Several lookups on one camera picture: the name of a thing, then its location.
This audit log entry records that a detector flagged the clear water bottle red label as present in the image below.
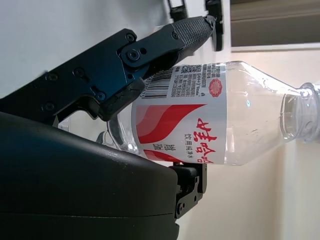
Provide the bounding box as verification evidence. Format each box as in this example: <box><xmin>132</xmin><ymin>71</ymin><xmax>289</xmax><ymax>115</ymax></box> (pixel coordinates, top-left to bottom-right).
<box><xmin>96</xmin><ymin>59</ymin><xmax>320</xmax><ymax>167</ymax></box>

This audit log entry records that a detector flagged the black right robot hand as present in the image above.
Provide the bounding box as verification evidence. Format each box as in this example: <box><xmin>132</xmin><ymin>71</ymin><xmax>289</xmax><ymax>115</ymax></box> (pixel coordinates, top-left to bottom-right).
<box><xmin>0</xmin><ymin>15</ymin><xmax>216</xmax><ymax>240</ymax></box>

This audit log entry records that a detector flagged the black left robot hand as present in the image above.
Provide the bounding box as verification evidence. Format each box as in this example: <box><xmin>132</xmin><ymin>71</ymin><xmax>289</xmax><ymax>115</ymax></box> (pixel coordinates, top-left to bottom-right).
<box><xmin>164</xmin><ymin>0</ymin><xmax>225</xmax><ymax>52</ymax></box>

